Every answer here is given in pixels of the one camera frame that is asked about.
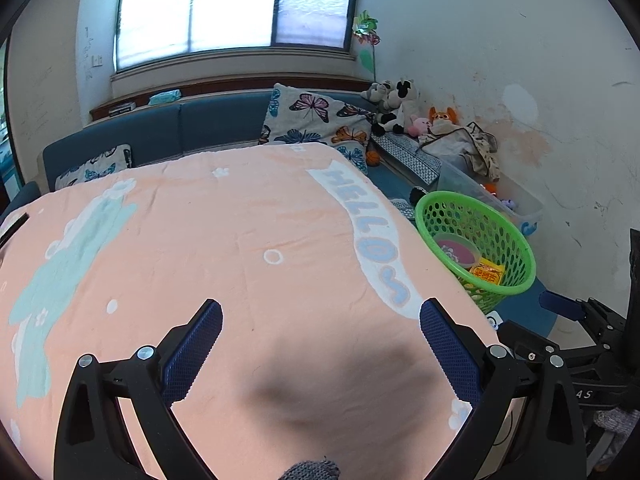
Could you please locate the pink plush toy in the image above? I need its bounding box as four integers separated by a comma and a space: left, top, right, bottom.
406, 115, 431, 138

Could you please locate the butterfly print pillow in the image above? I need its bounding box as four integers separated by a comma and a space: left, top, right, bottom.
258, 84, 374, 174

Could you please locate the cow plush toy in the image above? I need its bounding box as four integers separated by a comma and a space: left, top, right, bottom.
372, 78, 419, 136

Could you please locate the patterned grey white cloth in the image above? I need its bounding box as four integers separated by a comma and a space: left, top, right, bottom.
372, 132, 440, 186

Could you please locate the orange fox plush toy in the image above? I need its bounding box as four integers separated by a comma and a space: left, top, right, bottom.
428, 106, 459, 134

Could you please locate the yellow snack wrapper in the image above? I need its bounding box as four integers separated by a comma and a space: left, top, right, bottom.
470, 258, 506, 285

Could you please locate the small butterfly cushion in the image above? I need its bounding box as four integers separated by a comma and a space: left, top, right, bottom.
54, 144, 132, 191

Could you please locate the teal tissue box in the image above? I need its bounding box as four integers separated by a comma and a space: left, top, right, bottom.
148, 89, 182, 106

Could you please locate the clear plastic storage box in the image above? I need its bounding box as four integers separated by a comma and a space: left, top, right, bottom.
437, 162, 544, 237

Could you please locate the window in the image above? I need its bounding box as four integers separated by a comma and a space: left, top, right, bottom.
115, 0, 354, 70

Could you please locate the pink patterned table blanket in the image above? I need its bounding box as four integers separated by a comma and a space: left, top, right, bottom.
1, 144, 496, 479

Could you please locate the colourful pinwheel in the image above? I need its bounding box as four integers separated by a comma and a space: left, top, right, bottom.
352, 10, 381, 80

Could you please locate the red plastic snack cup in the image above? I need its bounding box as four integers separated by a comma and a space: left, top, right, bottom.
434, 232, 480, 270

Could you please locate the black remote control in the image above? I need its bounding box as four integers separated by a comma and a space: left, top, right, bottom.
0, 214, 29, 248

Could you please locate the blue sofa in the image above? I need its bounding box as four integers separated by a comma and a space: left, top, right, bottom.
0, 86, 557, 340

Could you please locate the grey plush toy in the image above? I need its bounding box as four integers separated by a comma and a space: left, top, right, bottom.
360, 80, 393, 105

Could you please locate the orange ball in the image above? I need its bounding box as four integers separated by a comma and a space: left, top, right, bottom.
366, 151, 381, 167

